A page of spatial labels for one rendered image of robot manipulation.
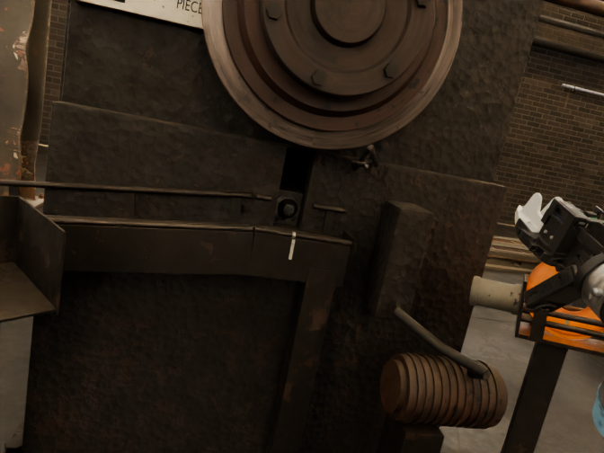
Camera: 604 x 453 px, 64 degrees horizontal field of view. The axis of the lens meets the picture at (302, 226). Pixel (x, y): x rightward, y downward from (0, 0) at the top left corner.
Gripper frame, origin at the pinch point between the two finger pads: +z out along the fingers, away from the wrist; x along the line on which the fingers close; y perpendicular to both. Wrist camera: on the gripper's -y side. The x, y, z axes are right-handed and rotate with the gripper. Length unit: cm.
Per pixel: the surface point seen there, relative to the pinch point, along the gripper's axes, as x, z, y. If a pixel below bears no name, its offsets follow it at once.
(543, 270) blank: -15.2, 6.6, -13.6
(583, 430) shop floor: -104, 44, -103
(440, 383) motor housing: 2.7, -5.3, -33.6
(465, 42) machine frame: 0.1, 43.3, 18.7
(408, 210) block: 10.6, 17.2, -10.9
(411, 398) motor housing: 8.5, -7.5, -35.8
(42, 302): 70, -8, -22
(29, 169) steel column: 174, 270, -151
